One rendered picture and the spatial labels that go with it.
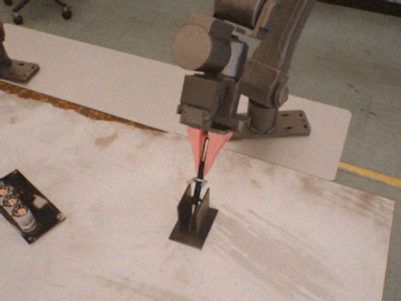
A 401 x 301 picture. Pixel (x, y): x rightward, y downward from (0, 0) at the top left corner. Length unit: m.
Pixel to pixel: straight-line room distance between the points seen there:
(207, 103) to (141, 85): 0.48
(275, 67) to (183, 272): 0.38
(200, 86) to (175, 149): 0.31
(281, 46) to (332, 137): 0.23
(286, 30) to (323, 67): 1.71
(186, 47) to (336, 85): 1.84
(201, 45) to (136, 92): 0.45
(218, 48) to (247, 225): 0.31
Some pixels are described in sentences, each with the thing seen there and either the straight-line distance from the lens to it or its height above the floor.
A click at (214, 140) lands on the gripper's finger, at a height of 0.91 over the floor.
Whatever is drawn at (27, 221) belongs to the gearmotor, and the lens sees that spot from 0.69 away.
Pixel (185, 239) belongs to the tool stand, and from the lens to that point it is 0.66.
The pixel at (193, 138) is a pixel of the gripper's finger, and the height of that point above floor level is 0.91.
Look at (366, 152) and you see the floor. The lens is 1.97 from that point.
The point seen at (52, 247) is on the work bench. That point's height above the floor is 0.75.
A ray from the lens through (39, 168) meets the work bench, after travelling 0.82.
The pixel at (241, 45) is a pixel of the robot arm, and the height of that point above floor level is 1.02.
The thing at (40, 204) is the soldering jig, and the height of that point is 0.76.
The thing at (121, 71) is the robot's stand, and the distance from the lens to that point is 1.01.
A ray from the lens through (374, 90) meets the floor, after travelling 2.36.
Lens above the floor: 1.32
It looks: 47 degrees down
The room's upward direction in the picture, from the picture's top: straight up
